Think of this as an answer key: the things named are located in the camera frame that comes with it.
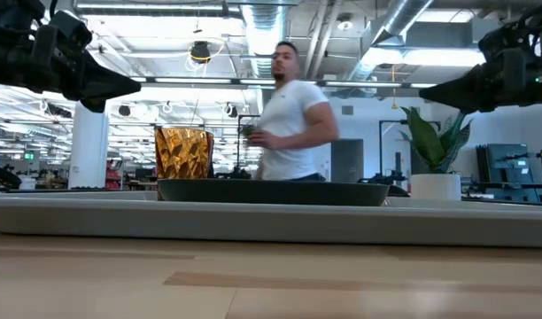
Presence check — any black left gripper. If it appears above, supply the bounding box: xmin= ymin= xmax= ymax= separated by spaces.
xmin=0 ymin=10 xmax=143 ymax=114

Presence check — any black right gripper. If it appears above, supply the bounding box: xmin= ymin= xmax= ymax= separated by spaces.
xmin=418 ymin=16 xmax=542 ymax=115

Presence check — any amber faceted plastic cup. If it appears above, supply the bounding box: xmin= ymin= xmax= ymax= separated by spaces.
xmin=154 ymin=127 xmax=215 ymax=181

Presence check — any dark grey plate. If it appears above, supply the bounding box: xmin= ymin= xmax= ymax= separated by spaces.
xmin=156 ymin=177 xmax=391 ymax=208

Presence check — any grey plastic tray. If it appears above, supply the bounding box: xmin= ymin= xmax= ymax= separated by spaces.
xmin=0 ymin=190 xmax=542 ymax=249

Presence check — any white round pillar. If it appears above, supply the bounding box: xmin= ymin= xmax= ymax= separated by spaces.
xmin=67 ymin=104 xmax=111 ymax=191

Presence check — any green leafy plant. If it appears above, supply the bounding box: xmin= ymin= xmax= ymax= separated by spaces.
xmin=399 ymin=105 xmax=474 ymax=175

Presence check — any teal workstation rack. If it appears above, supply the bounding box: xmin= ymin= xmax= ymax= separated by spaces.
xmin=473 ymin=142 xmax=542 ymax=204

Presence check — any white planter pot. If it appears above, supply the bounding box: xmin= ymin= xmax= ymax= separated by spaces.
xmin=410 ymin=172 xmax=463 ymax=202

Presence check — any black ceiling lamp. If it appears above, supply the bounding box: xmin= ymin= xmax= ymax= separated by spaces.
xmin=190 ymin=40 xmax=213 ymax=64

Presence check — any black round object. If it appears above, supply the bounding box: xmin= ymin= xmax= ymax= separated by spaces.
xmin=385 ymin=184 xmax=410 ymax=198

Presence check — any grey door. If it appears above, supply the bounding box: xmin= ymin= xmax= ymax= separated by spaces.
xmin=329 ymin=138 xmax=365 ymax=183

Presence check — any person in white shirt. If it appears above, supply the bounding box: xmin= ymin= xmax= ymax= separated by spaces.
xmin=245 ymin=40 xmax=340 ymax=183

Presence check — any black metal frame stand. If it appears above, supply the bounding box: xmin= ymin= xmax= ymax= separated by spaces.
xmin=377 ymin=119 xmax=408 ymax=179
xmin=236 ymin=113 xmax=262 ymax=172

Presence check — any silver ventilation duct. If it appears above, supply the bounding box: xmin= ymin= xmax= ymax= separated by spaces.
xmin=239 ymin=0 xmax=290 ymax=81

